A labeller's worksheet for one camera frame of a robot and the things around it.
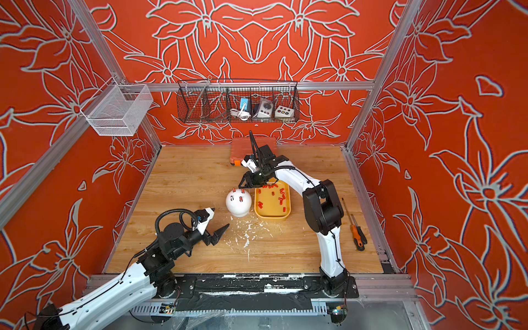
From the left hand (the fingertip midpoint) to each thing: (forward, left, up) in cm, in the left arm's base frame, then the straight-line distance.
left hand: (220, 215), depth 76 cm
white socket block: (+47, -22, +15) cm, 54 cm away
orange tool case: (+49, -1, -12) cm, 51 cm away
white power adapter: (+45, -14, +18) cm, 50 cm away
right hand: (+16, -5, -2) cm, 16 cm away
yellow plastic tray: (+16, -20, -14) cm, 29 cm away
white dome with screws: (+9, -5, -5) cm, 12 cm away
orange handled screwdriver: (0, -56, -12) cm, 57 cm away
